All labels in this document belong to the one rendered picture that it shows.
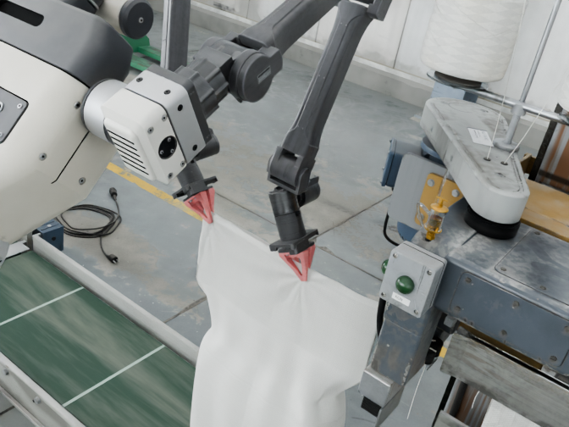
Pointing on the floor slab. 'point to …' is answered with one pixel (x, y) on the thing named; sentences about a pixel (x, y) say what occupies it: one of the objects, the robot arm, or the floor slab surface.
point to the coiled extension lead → (96, 228)
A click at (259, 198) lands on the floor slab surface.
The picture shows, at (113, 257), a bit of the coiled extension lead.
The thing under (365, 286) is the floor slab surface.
